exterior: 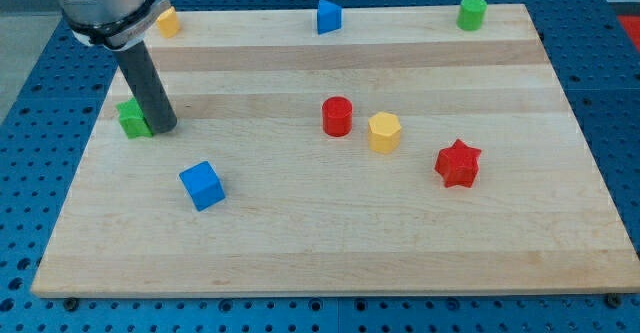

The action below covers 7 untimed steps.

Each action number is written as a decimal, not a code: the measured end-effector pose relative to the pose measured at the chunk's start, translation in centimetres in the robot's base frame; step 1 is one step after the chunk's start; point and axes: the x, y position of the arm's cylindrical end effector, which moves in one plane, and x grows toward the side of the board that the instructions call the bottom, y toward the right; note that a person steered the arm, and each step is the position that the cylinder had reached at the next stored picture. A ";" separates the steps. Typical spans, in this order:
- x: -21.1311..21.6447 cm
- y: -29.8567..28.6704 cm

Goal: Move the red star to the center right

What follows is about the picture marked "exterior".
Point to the wooden board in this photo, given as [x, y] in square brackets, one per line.
[308, 214]

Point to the red star block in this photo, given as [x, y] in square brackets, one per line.
[458, 164]

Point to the blue triangle block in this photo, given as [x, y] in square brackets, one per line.
[328, 17]

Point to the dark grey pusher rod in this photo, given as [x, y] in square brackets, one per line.
[144, 82]

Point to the green cylinder block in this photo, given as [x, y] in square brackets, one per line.
[471, 14]

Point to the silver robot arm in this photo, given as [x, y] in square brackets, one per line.
[114, 24]

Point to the blue cube block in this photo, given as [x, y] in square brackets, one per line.
[203, 185]

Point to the red cylinder block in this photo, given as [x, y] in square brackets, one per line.
[337, 116]

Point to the yellow hexagon block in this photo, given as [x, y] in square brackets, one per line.
[384, 132]

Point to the green star block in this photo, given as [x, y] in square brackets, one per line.
[132, 120]

